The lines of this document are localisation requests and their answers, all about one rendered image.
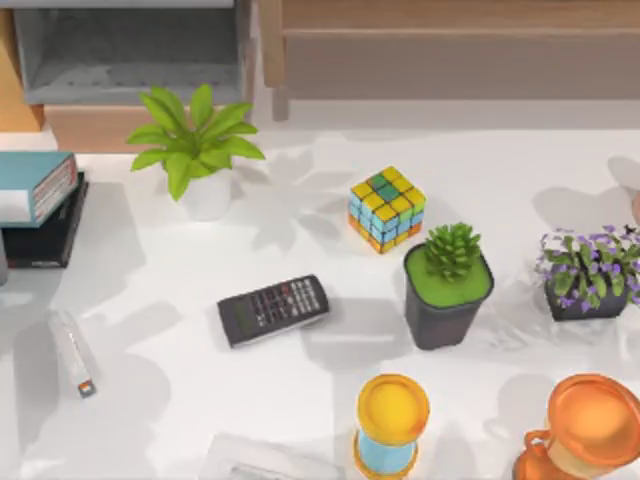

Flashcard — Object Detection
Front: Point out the colourful puzzle cube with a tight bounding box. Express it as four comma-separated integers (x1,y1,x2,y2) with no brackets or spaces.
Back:
347,165,428,255

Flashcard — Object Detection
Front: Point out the black calculator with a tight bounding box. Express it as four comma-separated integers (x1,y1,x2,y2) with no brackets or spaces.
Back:
216,273,331,349

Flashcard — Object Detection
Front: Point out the succulent in dark square pot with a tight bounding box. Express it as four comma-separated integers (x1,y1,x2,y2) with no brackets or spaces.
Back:
402,222,495,351

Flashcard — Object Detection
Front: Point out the leafy plant in white pot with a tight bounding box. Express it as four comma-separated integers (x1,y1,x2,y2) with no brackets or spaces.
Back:
125,82,267,222

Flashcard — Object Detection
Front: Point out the yellow and blue hourglass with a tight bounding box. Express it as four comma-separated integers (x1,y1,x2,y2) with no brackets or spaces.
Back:
352,373,431,480

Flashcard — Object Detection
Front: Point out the pale grey flat box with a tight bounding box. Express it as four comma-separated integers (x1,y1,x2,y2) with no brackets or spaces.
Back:
201,432,346,480

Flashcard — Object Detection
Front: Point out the wooden open shelf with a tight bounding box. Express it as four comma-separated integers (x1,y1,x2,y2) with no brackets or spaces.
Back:
257,0,640,122

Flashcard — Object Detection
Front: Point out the pale wooden drawer front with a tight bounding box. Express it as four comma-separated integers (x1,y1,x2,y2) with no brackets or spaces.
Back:
43,103,197,154

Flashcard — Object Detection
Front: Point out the grey pierced drawer inside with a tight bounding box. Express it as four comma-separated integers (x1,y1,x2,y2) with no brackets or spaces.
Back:
12,0,256,106

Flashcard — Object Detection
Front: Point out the purple flower plant dark pot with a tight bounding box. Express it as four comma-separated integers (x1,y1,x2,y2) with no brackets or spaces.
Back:
534,223,640,323

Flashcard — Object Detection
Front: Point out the black book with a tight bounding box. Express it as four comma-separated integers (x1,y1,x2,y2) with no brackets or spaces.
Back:
0,171,90,269

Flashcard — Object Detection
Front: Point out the teal book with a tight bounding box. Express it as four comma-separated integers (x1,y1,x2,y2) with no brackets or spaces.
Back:
0,151,80,229

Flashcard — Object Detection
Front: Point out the orange trophy cup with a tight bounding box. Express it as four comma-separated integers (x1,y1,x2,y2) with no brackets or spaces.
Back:
512,373,640,480

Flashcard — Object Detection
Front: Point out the wooden cupboard side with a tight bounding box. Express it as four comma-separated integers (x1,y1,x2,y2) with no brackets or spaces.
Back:
0,7,47,134

